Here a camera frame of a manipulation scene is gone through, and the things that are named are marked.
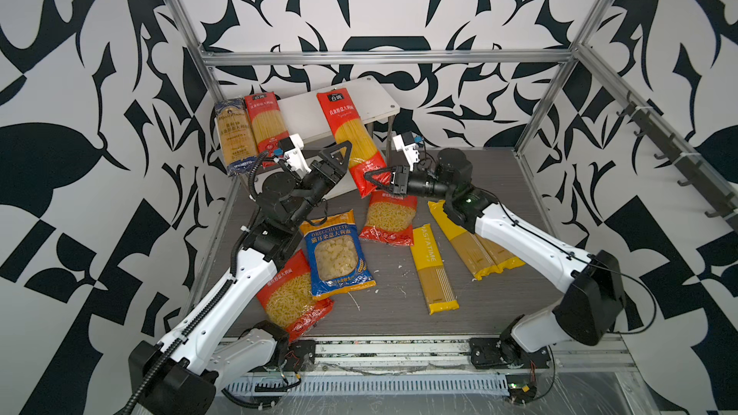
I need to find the red spaghetti pack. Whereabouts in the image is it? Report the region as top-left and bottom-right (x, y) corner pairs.
(244, 92), (289, 158)
(316, 88), (387, 198)

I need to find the blue gold spaghetti pack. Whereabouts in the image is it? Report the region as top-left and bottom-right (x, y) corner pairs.
(214, 98), (259, 176)

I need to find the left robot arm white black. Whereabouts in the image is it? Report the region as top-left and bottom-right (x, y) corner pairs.
(121, 140), (353, 414)

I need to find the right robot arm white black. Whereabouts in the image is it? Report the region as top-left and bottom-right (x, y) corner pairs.
(363, 149), (625, 353)

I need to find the blue orecchiette pasta bag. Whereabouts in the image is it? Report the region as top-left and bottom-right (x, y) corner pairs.
(300, 211), (376, 301)

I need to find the red macaroni bag centre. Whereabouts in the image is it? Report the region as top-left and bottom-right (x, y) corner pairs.
(359, 190), (418, 247)

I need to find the red macaroni bag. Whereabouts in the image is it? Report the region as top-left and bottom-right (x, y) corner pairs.
(257, 250), (334, 342)
(359, 190), (418, 247)

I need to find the white two-tier shelf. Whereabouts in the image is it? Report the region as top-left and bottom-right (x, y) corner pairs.
(279, 77), (400, 164)

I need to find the yellow Pastatime spaghetti pack middle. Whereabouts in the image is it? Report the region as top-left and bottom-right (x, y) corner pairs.
(428, 201), (496, 281)

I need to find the yellow pastatime spaghetti pack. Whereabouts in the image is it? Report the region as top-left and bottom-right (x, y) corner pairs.
(478, 236), (525, 274)
(428, 201), (496, 281)
(411, 224), (459, 315)

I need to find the yellow Pastatime spaghetti pack right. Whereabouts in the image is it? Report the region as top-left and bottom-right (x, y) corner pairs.
(478, 236), (525, 274)

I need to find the yellow Pastatime spaghetti pack front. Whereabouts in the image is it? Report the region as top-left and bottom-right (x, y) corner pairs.
(411, 224), (459, 315)

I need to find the red macaroni bag near left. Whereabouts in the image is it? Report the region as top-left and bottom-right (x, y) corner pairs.
(257, 250), (334, 342)

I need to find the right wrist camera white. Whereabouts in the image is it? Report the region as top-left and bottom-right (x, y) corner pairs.
(392, 132), (423, 171)

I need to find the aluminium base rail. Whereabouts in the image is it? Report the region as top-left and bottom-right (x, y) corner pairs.
(143, 331), (641, 378)

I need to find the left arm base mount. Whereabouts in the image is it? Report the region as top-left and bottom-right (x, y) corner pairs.
(236, 320), (317, 373)

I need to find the black corrugated cable hose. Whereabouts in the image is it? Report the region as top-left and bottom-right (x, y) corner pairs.
(117, 149), (272, 415)

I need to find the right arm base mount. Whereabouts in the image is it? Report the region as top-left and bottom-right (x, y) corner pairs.
(469, 315), (551, 370)

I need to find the white slotted cable duct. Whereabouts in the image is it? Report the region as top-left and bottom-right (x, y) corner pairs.
(228, 374), (509, 397)

